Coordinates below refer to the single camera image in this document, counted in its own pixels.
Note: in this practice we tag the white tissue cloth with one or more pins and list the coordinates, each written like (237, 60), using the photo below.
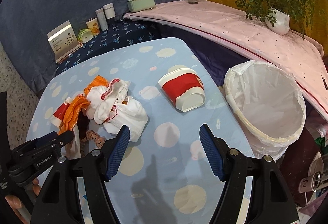
(113, 107)

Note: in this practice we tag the yellow small box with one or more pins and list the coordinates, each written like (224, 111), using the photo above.
(93, 26)

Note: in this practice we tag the pink dotted scrunchie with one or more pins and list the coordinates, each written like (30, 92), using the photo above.
(91, 136)

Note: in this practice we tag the white lined trash bin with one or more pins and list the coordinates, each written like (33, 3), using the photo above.
(268, 104)

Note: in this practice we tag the metal can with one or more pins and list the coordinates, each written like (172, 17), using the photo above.
(310, 183)

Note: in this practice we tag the navy floral cloth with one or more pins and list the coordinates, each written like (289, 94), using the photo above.
(122, 34)

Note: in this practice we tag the dark red stool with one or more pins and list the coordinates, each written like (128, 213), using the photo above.
(295, 164)

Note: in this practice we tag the white jar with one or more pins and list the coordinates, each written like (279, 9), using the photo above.
(109, 11)

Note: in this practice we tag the large red white paper cup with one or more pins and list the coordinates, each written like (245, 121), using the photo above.
(184, 88)

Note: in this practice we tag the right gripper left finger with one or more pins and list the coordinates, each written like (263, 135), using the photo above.
(96, 169)

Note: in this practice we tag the pink bed sheet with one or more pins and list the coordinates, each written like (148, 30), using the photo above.
(300, 56)

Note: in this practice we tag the green white small packet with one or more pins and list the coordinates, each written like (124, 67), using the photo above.
(84, 36)

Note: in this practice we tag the orange snack wrapper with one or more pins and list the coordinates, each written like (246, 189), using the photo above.
(80, 103)

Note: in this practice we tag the small red white paper cup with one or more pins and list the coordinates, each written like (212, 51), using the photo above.
(58, 115)

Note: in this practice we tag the black hair clip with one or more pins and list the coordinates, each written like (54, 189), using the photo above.
(324, 82)

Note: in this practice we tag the light blue planet tablecloth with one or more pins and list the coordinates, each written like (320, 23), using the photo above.
(164, 176)

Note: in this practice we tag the mint green box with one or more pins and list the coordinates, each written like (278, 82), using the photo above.
(140, 5)

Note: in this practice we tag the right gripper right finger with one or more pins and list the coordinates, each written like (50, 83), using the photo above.
(230, 166)

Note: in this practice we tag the white tall bottle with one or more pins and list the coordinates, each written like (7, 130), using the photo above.
(102, 19)

